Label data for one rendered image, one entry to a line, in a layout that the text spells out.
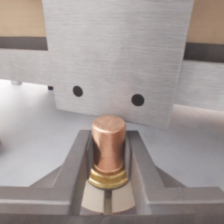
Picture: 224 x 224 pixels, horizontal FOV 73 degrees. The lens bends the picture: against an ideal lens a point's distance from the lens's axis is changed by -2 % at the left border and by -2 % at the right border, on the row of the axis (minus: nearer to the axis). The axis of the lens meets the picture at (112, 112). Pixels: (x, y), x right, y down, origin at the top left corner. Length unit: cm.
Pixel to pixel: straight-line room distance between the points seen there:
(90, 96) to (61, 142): 19
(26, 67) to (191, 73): 22
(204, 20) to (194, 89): 8
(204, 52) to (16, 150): 34
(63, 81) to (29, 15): 17
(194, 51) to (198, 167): 18
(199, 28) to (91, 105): 16
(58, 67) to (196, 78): 14
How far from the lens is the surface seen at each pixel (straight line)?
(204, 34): 23
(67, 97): 17
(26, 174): 29
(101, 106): 15
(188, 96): 19
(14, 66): 29
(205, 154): 34
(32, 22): 31
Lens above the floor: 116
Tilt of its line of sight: 27 degrees up
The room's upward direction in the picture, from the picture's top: 179 degrees counter-clockwise
